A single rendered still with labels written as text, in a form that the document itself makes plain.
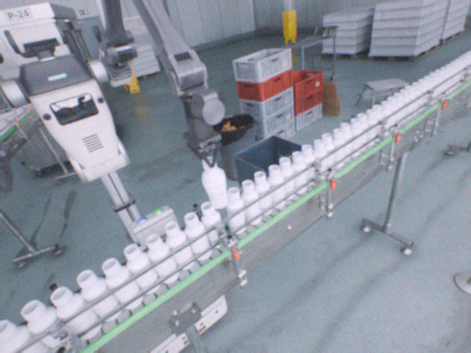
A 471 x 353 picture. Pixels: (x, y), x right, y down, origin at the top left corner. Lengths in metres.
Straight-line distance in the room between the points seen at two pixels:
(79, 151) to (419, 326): 1.94
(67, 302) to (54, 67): 0.83
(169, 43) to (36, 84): 0.68
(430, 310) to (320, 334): 0.66
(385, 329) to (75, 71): 1.99
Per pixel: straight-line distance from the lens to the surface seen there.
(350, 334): 1.86
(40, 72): 1.24
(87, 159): 1.23
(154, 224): 0.91
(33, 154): 4.72
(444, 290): 2.17
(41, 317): 0.81
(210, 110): 0.60
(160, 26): 0.70
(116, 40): 1.09
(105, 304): 0.82
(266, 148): 1.65
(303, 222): 1.11
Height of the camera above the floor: 1.66
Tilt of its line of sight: 33 degrees down
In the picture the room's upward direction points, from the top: 11 degrees counter-clockwise
